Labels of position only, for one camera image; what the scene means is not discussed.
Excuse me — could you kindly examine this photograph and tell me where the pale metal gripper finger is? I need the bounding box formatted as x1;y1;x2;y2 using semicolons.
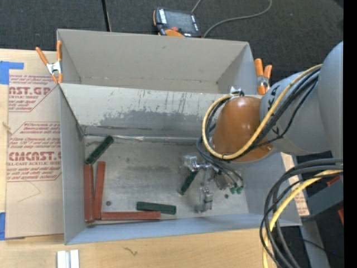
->
194;186;215;214
180;155;200;176

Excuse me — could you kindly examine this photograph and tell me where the red-brown flat block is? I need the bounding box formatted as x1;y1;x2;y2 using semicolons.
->
83;164;95;224
93;161;107;221
100;211;162;221

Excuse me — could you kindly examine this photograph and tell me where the grey metal bin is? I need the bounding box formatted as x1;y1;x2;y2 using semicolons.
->
56;28;302;246

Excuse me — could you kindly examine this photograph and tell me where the dark green flat block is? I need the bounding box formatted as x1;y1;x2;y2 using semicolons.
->
136;201;177;216
84;135;115;165
179;170;199;196

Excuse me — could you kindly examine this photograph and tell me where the brown cardboard board red print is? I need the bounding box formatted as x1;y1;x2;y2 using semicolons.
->
0;48;311;241

